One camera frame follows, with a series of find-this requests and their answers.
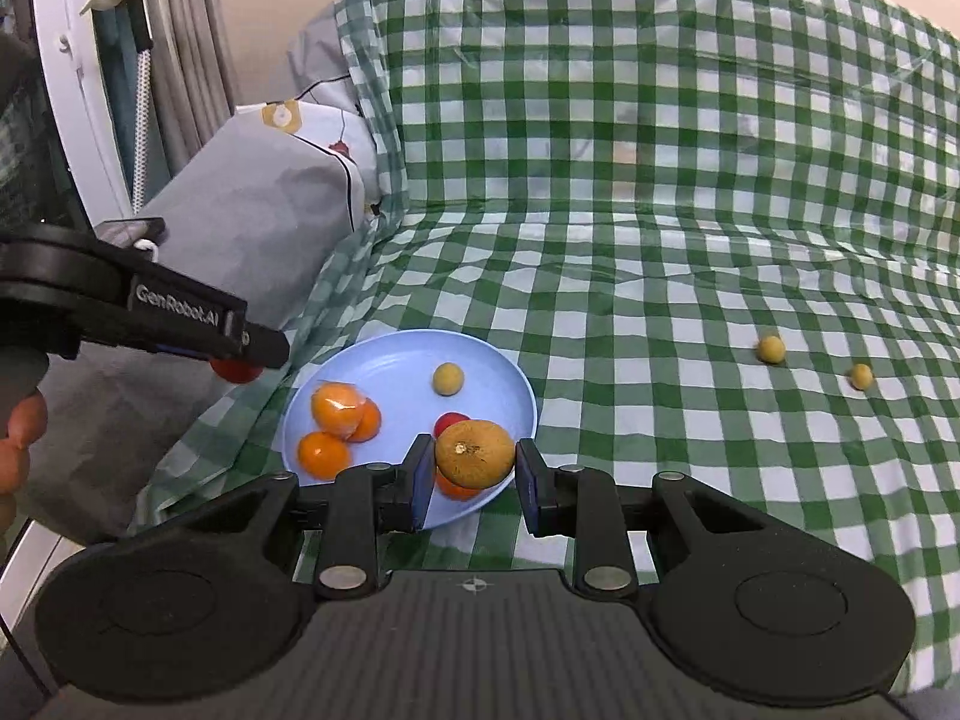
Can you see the brownish yellow round fruit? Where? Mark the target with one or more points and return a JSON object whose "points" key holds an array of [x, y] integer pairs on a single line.
{"points": [[475, 454]]}

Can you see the person's left hand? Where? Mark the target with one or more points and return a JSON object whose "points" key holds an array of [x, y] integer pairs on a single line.
{"points": [[22, 427]]}

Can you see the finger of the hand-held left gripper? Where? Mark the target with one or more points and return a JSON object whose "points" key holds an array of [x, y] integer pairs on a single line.
{"points": [[187, 315]]}

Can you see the small yellow-green fruit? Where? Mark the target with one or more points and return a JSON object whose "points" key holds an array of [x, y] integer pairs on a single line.
{"points": [[770, 349], [448, 379], [861, 376]]}

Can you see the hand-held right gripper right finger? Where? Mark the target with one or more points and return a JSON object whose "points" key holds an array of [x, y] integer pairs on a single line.
{"points": [[529, 489]]}

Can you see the blue plate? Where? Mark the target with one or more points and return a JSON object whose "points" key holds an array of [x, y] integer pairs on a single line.
{"points": [[390, 367]]}

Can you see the green checked tablecloth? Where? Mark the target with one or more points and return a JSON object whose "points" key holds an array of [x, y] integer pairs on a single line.
{"points": [[637, 202]]}

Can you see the teal curtain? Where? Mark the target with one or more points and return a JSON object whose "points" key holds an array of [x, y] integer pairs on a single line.
{"points": [[112, 105]]}

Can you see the grey ribbed curtain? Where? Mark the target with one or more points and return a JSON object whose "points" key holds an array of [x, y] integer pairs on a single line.
{"points": [[191, 75]]}

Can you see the plastic-wrapped small orange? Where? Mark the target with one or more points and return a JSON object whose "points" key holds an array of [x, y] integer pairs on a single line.
{"points": [[334, 405], [372, 424]]}

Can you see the red cherry tomato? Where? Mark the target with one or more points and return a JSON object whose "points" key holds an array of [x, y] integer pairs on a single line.
{"points": [[452, 420], [236, 373]]}

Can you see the grey printed pillow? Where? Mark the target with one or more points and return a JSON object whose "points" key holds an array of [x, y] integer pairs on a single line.
{"points": [[255, 202]]}

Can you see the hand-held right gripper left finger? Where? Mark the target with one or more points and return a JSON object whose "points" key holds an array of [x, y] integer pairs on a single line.
{"points": [[424, 481]]}

